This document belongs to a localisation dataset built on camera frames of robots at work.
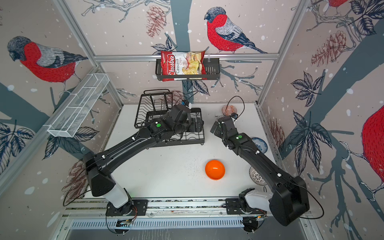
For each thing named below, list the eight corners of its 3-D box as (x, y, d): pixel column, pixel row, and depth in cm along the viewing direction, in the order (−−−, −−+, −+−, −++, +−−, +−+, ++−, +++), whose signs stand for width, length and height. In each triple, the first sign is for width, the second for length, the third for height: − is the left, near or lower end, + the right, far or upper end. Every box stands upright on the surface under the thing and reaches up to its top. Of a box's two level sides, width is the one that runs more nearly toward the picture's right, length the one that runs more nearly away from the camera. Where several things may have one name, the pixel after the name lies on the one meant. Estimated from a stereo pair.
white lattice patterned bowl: (259, 189, 80) (261, 188, 77) (245, 171, 86) (246, 169, 84) (264, 185, 81) (267, 184, 78) (250, 168, 88) (252, 166, 85)
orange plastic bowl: (205, 180, 83) (205, 178, 80) (204, 162, 89) (205, 160, 87) (225, 180, 82) (226, 178, 80) (223, 162, 89) (223, 160, 87)
